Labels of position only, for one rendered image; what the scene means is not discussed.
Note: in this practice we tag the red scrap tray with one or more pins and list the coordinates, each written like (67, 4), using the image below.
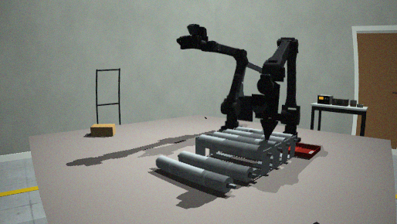
(306, 150)

